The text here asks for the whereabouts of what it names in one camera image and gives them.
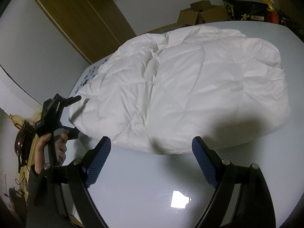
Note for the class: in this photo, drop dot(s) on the wooden wardrobe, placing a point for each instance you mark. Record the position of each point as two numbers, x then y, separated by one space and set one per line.
83 16

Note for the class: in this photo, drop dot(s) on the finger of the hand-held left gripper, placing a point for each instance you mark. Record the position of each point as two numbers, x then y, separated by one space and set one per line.
71 133
72 99

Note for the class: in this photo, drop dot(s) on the yellow helmet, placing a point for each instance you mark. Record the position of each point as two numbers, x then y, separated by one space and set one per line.
265 2

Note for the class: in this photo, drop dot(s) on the cooking oil bottle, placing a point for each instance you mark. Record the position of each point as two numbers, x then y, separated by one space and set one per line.
17 121

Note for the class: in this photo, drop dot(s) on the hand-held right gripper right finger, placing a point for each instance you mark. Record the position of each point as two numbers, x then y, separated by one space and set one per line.
205 163

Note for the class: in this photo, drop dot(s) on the person's left forearm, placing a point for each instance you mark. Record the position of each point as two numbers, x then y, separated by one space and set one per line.
33 187

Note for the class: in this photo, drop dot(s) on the white puffer jacket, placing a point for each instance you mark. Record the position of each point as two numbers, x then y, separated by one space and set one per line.
190 87

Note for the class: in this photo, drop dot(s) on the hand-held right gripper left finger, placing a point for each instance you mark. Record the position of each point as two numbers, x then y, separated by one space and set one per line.
98 163

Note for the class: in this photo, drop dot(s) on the black printed delivery bag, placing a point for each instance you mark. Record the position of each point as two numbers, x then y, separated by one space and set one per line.
247 9

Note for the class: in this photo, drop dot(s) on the person's left hand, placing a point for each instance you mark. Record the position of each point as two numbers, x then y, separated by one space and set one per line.
40 152

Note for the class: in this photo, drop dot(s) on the open cardboard box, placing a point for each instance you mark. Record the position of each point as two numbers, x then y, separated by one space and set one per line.
201 14

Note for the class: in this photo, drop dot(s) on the orange box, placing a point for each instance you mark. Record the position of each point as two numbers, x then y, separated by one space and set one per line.
273 17

